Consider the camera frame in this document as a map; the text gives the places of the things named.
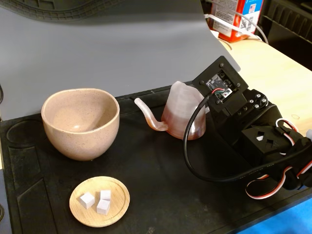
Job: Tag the round wooden coaster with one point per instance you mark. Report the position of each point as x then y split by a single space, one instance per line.
117 209

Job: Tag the red and white carton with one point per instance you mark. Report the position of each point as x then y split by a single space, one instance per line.
224 11

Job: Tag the blue tape strip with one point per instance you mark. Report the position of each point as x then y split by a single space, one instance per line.
280 219

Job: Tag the translucent pink printed kettle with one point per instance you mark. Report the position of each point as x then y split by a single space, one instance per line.
178 114

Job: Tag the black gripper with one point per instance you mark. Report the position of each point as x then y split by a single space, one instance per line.
259 100

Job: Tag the black plastic crate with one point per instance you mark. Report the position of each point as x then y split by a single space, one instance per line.
287 29

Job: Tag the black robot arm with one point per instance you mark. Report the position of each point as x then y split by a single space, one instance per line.
256 151

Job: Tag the dark grey gridded mat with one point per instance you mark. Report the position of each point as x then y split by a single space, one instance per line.
61 12

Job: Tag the plain grey sheet mat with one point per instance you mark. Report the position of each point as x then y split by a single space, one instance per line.
97 53

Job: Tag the beige speckled ceramic cup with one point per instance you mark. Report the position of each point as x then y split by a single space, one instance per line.
80 143

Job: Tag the small white cube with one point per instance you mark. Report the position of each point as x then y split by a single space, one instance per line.
103 207
86 200
105 194

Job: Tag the black silicone work mat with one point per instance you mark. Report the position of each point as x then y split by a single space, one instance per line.
146 170

